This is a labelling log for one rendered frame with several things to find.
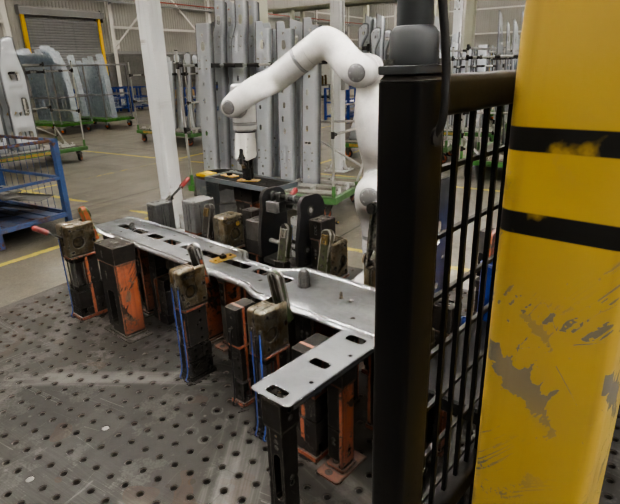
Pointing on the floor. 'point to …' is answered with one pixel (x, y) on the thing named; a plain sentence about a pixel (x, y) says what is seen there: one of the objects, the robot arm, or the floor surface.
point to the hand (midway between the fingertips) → (248, 173)
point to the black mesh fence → (390, 463)
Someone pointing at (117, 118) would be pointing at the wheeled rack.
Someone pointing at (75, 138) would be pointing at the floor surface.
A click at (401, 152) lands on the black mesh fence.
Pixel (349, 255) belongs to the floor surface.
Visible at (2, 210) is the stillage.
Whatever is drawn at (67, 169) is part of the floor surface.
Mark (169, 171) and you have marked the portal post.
